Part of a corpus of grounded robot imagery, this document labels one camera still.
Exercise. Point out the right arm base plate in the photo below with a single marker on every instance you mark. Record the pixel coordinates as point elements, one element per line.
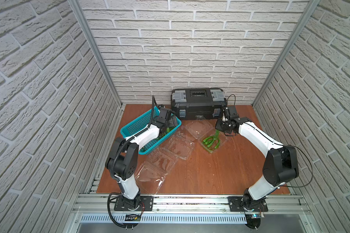
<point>246,204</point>

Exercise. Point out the teal plastic perforated basket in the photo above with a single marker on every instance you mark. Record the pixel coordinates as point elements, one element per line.
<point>139,124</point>

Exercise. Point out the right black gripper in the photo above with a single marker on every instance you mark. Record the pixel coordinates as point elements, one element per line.
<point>218,126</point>

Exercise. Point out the clear clamshell container with peppers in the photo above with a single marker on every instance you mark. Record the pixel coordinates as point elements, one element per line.
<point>151,174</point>

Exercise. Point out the aluminium front rail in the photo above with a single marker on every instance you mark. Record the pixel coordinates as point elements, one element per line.
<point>193,204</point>

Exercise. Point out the clear pepper container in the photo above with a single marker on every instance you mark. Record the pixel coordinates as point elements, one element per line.
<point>206,135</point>
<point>178,145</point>

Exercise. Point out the black grey toolbox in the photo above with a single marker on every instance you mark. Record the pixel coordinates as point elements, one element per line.
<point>198,103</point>

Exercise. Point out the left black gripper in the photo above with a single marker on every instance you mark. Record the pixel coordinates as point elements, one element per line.
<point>169,124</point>

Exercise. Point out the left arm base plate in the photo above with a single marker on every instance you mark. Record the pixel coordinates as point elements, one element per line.
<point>124,204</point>

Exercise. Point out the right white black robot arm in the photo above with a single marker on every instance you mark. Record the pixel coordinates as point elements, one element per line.
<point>281,162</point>

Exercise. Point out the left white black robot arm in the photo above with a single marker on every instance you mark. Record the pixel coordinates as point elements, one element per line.
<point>141,135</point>

